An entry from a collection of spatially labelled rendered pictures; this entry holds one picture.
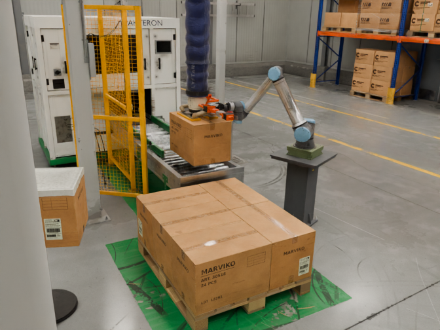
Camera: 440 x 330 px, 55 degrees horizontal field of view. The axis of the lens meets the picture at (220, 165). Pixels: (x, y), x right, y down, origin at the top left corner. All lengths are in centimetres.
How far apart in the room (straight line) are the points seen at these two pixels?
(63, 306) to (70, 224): 79
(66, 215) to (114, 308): 89
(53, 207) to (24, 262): 260
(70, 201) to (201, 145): 160
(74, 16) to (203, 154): 167
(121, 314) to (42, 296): 307
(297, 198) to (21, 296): 415
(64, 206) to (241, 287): 130
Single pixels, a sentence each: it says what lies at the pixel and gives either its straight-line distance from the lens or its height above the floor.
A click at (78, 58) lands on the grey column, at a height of 164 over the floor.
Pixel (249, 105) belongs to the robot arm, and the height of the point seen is 120.
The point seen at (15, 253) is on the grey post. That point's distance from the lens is 22.
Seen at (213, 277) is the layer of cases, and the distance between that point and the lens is 290.
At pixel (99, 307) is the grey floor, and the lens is 340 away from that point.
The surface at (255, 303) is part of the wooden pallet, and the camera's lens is 324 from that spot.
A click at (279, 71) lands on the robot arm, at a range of 392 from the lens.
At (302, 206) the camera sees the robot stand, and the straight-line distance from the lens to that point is 434.
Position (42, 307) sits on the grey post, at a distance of 24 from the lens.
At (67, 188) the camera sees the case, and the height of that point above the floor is 102.
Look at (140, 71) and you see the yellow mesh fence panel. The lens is 437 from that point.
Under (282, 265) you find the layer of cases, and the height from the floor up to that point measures 33.
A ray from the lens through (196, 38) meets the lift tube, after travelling 402.
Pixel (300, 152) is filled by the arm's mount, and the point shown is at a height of 80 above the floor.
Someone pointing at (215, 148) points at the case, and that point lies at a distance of 405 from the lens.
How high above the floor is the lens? 206
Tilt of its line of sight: 20 degrees down
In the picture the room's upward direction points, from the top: 1 degrees clockwise
